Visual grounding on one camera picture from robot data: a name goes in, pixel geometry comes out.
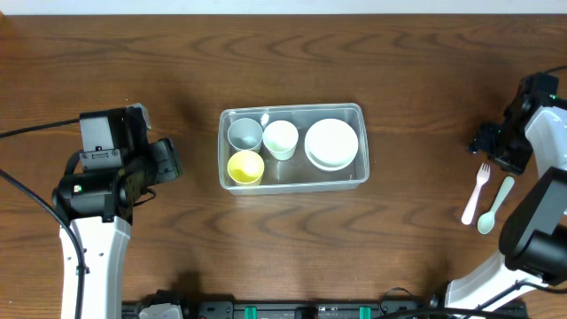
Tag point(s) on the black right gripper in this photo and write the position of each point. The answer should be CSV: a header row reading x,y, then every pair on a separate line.
x,y
489,139

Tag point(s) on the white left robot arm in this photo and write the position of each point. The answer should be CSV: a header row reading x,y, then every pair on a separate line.
x,y
97,206

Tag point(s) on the grey plastic cup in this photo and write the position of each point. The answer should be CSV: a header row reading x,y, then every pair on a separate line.
x,y
245,135

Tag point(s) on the white plastic cup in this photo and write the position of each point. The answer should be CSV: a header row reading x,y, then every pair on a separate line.
x,y
281,139

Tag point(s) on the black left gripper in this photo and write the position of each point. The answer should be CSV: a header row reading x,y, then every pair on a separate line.
x,y
166,159

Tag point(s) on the white plastic bowl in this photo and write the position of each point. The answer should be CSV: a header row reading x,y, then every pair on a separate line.
x,y
331,141

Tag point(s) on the clear plastic container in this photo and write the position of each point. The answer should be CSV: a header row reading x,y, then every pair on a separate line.
x,y
297,174

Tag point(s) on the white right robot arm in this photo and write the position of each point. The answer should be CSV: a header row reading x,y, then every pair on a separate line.
x,y
532,244

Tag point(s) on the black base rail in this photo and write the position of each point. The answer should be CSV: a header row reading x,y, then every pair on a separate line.
x,y
166,304

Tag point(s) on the pink plastic fork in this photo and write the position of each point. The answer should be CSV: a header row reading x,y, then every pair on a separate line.
x,y
482,178

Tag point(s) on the mint green plastic spoon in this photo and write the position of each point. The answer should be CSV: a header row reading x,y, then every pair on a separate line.
x,y
487,220

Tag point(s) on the grey blue plastic bowl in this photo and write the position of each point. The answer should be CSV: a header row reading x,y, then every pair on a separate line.
x,y
328,167

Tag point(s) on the yellow plastic cup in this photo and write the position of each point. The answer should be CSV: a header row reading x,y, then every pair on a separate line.
x,y
246,168

